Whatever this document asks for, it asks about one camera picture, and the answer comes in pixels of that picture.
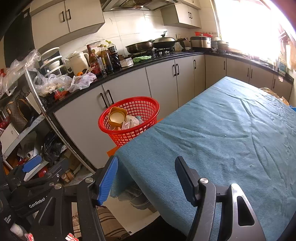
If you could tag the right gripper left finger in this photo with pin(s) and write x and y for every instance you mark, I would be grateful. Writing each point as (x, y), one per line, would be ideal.
(105, 180)

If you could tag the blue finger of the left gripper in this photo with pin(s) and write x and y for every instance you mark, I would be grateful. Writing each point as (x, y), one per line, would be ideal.
(31, 164)

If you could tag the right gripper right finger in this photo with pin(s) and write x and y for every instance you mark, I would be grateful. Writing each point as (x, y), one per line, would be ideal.
(187, 180)

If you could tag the grey lower kitchen cabinets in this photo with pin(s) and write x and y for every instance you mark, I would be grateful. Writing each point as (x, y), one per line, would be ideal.
(172, 81)

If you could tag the metal storage shelf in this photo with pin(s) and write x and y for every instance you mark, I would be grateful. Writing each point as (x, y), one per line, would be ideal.
(11, 138)

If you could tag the brown patterned handbag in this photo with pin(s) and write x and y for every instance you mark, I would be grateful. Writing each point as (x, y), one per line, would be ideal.
(21, 114)

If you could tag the red plastic mesh basket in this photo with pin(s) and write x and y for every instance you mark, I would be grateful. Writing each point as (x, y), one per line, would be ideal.
(145, 109)

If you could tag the blue table cloth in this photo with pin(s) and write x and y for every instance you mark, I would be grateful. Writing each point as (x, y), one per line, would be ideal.
(230, 133)

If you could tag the crumpled white plastic bags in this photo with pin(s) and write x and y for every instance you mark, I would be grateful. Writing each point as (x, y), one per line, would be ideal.
(47, 85)

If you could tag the white electric kettle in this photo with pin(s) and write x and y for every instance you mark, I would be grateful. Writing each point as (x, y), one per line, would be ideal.
(79, 62)

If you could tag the red label sauce bottle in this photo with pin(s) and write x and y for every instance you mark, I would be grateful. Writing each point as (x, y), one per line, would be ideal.
(94, 65)

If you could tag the dark soy sauce bottle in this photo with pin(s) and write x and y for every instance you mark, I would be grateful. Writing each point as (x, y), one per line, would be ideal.
(112, 50)

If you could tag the yellow plastic bag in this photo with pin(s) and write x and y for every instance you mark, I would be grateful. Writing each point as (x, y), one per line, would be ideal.
(281, 98)

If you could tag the green cloth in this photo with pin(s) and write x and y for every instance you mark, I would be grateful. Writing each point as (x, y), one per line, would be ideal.
(139, 59)

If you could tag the black frying pan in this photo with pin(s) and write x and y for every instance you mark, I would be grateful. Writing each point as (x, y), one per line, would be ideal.
(140, 47)

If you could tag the metal stock pot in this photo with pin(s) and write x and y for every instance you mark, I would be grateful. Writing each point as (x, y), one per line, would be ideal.
(221, 46)

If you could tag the wok with lid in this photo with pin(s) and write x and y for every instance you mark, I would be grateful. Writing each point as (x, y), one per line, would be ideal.
(166, 42)

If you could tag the range hood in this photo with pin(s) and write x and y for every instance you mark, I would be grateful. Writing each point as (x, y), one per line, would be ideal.
(121, 5)

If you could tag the upper left wall cabinet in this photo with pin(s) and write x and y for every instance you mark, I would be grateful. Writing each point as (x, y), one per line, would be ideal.
(55, 23)

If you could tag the wall cabinet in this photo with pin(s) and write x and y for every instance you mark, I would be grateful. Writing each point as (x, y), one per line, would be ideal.
(55, 23)
(181, 15)

